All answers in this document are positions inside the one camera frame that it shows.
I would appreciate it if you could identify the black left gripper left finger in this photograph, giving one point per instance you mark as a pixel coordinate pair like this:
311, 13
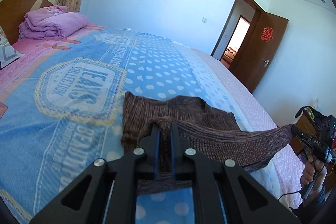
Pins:
85, 199

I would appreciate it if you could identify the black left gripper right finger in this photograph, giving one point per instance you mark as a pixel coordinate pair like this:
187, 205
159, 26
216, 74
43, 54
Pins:
223, 192

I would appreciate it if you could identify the brown knitted sweater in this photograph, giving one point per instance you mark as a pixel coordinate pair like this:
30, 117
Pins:
211, 131

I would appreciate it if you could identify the dark sleeve right forearm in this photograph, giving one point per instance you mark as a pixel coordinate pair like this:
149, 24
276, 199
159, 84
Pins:
307, 210

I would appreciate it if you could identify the person's right hand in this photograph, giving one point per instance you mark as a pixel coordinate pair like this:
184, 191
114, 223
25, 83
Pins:
314, 167

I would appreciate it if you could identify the brown wooden side furniture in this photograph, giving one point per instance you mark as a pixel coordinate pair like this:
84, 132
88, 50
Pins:
309, 121

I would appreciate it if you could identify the blue pink patterned bedspread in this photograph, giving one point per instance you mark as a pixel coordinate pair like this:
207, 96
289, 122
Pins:
61, 104

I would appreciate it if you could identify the brown wooden door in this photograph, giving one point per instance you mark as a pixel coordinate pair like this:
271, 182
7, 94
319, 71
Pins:
247, 66

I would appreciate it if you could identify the red double happiness sticker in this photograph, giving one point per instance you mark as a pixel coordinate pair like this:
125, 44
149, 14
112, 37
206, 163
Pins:
267, 34

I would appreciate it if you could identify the folded purple quilt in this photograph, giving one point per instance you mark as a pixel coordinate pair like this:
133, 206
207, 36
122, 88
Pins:
53, 22

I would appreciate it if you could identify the patterned white grey pillow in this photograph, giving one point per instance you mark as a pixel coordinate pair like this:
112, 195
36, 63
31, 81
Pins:
7, 53

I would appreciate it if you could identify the silver door handle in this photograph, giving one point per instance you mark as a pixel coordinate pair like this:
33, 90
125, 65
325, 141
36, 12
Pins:
266, 62

